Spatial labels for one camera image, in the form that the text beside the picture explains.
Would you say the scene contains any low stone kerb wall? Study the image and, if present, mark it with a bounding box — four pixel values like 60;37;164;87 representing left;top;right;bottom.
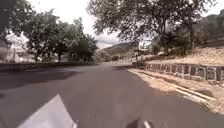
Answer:
0;61;101;74

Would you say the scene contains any stone block wall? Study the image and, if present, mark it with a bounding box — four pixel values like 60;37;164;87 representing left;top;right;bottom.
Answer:
131;61;224;83

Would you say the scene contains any row of trees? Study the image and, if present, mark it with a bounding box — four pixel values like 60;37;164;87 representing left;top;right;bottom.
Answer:
0;0;100;64

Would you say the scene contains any green hill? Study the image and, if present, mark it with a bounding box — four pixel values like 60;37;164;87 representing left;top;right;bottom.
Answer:
96;42;138;63

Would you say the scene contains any group of large trees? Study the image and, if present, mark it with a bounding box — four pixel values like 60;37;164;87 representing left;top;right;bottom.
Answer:
87;0;224;56

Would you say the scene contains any dry earth slope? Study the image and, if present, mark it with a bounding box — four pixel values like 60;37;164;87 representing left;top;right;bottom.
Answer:
143;46;224;67

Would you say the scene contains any pale building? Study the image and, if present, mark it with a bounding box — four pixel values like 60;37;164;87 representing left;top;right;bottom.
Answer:
0;43;36;64

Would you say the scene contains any dry dirt verge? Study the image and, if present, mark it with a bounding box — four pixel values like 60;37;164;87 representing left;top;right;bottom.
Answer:
124;67;224;116

